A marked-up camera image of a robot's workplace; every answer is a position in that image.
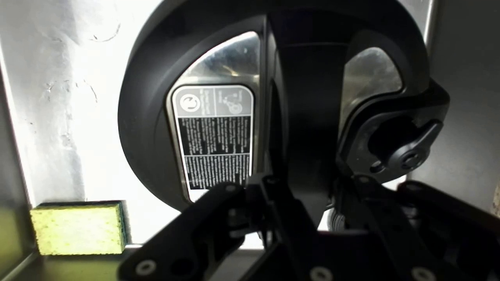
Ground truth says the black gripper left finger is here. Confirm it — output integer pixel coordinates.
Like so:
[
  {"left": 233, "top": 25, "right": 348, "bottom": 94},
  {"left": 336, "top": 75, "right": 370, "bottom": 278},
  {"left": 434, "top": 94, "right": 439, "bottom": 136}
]
[{"left": 116, "top": 172, "right": 316, "bottom": 281}]

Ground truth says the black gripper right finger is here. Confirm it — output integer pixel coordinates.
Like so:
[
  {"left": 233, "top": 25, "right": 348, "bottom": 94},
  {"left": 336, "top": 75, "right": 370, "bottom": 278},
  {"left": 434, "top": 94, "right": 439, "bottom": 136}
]
[{"left": 331, "top": 173, "right": 500, "bottom": 281}]

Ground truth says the black pressure cooker lid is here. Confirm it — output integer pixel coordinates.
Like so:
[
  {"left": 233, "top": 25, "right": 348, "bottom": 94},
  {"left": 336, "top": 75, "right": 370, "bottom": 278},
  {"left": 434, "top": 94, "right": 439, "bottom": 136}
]
[{"left": 117, "top": 0, "right": 453, "bottom": 211}]

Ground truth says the stainless steel sink basin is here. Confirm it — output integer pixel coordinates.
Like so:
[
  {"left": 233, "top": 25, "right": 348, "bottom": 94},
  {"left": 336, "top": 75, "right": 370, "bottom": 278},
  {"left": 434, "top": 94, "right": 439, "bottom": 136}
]
[{"left": 0, "top": 0, "right": 500, "bottom": 281}]

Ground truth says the yellow green sponge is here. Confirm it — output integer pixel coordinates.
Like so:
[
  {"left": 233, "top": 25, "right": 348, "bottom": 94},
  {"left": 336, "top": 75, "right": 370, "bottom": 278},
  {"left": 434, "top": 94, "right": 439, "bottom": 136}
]
[{"left": 28, "top": 200, "right": 130, "bottom": 258}]

